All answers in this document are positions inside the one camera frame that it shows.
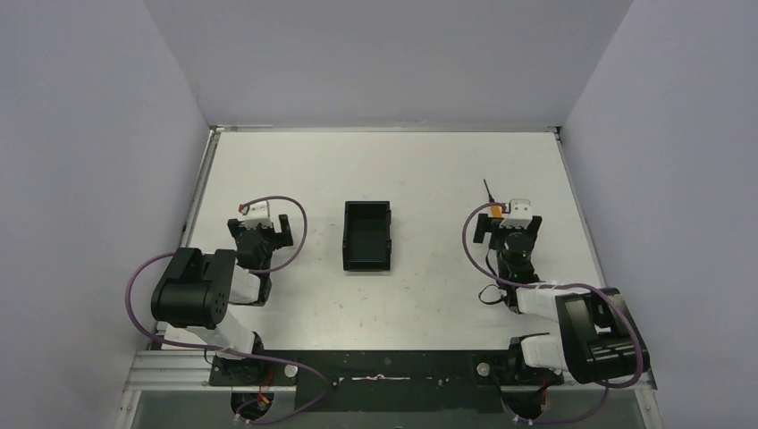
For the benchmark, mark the aluminium front rail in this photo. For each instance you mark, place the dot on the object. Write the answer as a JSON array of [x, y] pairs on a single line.
[[177, 370]]

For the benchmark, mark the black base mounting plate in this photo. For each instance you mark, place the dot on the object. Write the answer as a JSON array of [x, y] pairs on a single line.
[[479, 380]]

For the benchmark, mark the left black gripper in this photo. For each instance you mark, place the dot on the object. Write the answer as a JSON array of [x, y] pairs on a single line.
[[260, 230]]

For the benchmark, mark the orange handled screwdriver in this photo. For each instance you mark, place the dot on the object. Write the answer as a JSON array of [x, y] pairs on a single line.
[[496, 209]]

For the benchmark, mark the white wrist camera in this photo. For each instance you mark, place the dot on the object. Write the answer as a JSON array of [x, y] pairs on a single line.
[[257, 213], [518, 214]]

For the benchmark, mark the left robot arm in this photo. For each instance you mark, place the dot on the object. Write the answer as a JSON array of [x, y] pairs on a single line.
[[197, 289]]

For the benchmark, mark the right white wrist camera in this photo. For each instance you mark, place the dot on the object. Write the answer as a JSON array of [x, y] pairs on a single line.
[[518, 214]]

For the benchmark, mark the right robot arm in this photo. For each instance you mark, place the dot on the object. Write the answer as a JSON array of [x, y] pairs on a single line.
[[597, 339]]

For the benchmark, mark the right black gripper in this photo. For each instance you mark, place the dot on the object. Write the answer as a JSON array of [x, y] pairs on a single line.
[[487, 224]]

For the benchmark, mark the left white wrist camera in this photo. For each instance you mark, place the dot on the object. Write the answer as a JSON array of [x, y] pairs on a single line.
[[257, 213]]

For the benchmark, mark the black plastic bin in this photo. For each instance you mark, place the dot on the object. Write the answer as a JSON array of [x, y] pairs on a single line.
[[367, 236]]

